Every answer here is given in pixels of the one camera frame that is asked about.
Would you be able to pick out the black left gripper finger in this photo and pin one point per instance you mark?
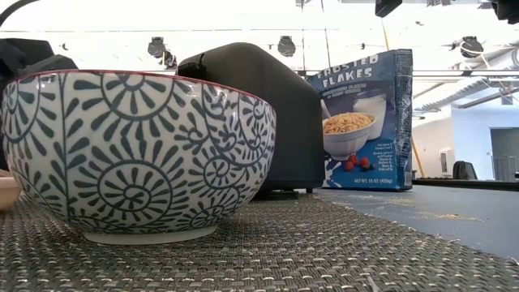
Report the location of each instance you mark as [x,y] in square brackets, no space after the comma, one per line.
[52,65]

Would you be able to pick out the blue frosted flakes cereal box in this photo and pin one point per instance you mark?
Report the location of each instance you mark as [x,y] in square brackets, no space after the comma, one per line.
[389,121]

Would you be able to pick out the patterned bowl with cereal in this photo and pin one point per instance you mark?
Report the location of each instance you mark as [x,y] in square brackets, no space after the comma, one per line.
[138,154]

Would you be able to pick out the beige round plate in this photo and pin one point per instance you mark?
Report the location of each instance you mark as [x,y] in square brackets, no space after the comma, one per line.
[8,190]

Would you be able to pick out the black two-slot toaster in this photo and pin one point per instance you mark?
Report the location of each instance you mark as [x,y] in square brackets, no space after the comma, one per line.
[292,121]

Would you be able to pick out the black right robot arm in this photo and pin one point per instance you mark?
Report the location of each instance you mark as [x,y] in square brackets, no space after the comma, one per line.
[507,10]

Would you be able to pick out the dark backpack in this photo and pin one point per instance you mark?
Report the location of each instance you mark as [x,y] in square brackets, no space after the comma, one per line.
[465,170]

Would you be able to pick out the grey woven placemat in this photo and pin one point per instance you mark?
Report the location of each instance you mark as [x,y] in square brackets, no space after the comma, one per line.
[324,263]

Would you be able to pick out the black table frame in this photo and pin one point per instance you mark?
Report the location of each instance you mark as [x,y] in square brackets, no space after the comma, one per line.
[466,184]

